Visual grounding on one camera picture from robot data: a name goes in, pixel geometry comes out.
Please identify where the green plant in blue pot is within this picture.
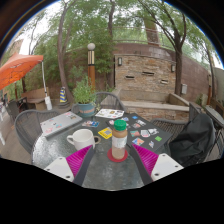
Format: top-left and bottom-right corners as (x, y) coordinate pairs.
(71, 76), (98, 118)

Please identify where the black patio table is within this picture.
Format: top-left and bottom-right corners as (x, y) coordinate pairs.
(204, 104), (224, 131)

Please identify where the wooden bench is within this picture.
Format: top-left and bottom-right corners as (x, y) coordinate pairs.
(21, 87), (51, 111)

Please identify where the tree with forked dark trunk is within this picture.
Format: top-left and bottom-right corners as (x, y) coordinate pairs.
(139, 0), (188, 98)

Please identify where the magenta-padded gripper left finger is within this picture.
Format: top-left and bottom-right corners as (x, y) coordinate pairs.
(43, 144), (96, 187)

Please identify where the white sticker sheet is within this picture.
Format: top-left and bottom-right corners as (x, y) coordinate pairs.
(94, 108), (125, 120)

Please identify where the green-capped brown drink bottle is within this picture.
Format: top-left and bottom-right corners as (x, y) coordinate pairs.
(111, 119), (129, 161)

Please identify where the yellow sticker card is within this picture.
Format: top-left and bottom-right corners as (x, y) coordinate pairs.
(97, 126), (114, 140)

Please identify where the blue yellow striped cone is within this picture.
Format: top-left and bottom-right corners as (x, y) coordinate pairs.
(59, 86), (69, 104)

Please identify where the blue sticker strip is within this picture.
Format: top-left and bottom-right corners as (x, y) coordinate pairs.
(81, 120), (100, 128)

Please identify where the white ceramic mug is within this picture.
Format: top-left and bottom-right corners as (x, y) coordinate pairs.
(66, 128), (97, 151)

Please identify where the tree with leaning trunk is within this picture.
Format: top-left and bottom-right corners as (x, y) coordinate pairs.
(56, 0), (76, 103)

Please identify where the black laptop with stickers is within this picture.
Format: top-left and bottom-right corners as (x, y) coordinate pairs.
(106, 114), (174, 153)

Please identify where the lamp post with globe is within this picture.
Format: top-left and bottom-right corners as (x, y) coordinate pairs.
(86, 42), (97, 89)

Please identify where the white umbrella base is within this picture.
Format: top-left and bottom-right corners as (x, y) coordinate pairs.
(44, 96), (54, 111)

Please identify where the orange patio umbrella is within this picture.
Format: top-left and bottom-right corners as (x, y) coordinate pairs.
(0, 53), (49, 101)

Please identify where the silver laptop with stickers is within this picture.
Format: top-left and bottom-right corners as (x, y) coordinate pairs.
(39, 111), (84, 138)

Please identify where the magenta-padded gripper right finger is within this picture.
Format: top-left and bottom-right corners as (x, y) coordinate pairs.
(129, 143), (184, 186)

